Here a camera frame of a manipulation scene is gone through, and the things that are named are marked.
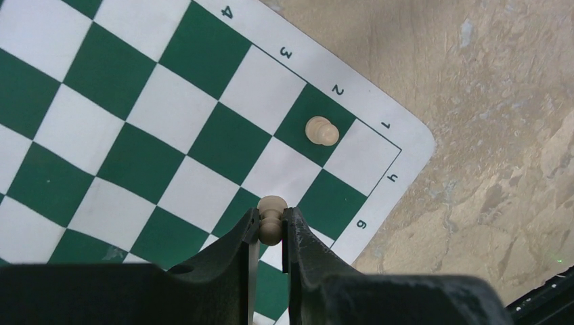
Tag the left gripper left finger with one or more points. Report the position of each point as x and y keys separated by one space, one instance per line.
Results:
x=215 y=286

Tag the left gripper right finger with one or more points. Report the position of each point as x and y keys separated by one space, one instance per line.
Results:
x=326 y=290

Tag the white pawn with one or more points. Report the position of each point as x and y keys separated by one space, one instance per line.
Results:
x=319 y=130
x=271 y=209

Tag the green white chess board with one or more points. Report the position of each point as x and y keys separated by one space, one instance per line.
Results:
x=142 y=131

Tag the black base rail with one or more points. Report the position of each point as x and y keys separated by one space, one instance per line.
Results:
x=551 y=303

